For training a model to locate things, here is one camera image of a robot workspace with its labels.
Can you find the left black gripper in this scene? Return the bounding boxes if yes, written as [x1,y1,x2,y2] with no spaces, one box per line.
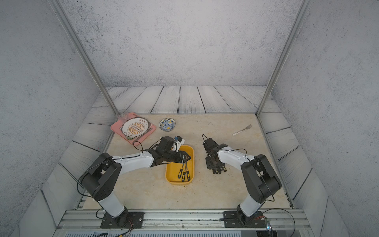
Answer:
[163,150,192,163]

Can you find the file tool yellow black handle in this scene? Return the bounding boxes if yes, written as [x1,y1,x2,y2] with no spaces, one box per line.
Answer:
[178,163,185,179]

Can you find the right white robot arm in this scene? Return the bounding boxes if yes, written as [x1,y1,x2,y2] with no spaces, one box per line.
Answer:
[202,138,282,225]

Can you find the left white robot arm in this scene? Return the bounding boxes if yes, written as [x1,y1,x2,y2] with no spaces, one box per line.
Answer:
[79,136,191,219]

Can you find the yellow storage box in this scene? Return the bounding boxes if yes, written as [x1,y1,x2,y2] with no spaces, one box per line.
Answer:
[165,145,195,185]

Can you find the blue patterned bowl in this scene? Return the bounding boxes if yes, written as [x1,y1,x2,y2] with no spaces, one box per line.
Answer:
[159,118,176,132]

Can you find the white plate orange sunburst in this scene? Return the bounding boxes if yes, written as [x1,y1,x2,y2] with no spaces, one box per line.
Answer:
[121,117,150,137]

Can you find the pink tray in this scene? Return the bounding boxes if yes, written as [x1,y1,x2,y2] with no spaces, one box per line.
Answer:
[111,112,157,145]

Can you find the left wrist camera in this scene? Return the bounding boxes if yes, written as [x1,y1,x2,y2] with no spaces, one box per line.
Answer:
[173,136,185,152]

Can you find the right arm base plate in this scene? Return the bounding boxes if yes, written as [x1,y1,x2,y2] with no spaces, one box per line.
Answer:
[220,211,267,228]

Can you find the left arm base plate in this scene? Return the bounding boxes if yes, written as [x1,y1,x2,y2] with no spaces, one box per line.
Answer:
[100,211,145,229]

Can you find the aluminium rail front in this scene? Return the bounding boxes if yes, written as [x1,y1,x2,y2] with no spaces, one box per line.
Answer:
[54,208,314,237]

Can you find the right metal frame post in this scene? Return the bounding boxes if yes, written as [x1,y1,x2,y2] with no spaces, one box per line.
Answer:
[256,0,312,118]

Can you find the metal frame post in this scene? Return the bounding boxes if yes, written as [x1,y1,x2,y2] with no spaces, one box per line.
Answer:
[48,0,120,118]
[256,0,312,118]

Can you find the left metal frame post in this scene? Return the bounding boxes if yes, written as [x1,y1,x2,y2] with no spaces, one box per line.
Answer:
[48,0,120,118]

